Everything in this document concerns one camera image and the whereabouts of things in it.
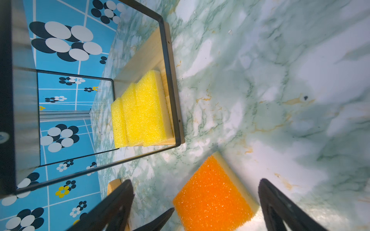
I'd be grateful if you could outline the wooden three-tier shelf black frame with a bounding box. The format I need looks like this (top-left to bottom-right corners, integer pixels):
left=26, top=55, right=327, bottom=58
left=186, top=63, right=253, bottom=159
left=1, top=1, right=185, bottom=198

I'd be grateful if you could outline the tan sponge upper right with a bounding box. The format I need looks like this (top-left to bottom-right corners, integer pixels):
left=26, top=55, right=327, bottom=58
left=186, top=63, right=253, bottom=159
left=107, top=179, right=122, bottom=196

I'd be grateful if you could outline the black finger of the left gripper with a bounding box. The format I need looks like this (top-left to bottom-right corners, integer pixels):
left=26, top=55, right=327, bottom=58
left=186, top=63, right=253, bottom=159
left=135, top=208, right=175, bottom=231

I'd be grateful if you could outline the orange sponge right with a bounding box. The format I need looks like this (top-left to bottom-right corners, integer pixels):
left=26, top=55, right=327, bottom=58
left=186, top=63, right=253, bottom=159
left=173, top=152, right=259, bottom=231

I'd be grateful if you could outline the yellow sponge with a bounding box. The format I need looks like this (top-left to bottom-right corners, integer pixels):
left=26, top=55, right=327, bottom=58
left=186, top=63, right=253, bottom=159
left=111, top=97, right=128, bottom=148
left=135, top=70, right=173, bottom=146
left=121, top=83, right=143, bottom=146

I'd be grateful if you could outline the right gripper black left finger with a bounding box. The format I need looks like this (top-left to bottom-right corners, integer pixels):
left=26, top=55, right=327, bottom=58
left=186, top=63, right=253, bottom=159
left=69, top=180, right=135, bottom=231

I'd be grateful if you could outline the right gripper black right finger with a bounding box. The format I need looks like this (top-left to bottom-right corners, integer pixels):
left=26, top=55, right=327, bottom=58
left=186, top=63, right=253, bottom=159
left=258, top=178, right=326, bottom=231

